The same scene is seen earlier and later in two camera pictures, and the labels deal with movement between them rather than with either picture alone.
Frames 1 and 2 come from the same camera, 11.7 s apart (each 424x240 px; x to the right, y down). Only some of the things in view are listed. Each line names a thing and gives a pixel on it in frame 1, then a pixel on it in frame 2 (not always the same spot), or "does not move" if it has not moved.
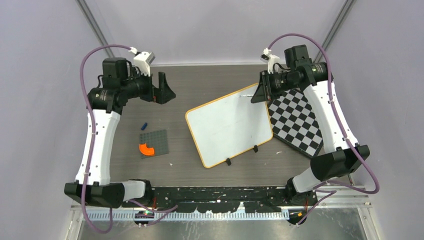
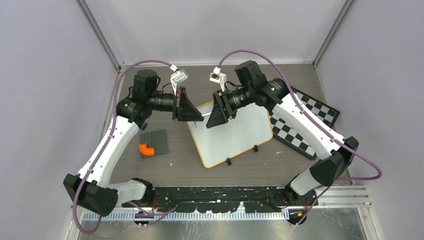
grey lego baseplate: x=157 y=139 does not move
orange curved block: x=146 y=151 does not move
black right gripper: x=260 y=94 to x=217 y=118
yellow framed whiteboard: x=226 y=126 does not move
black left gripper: x=162 y=95 to x=183 y=109
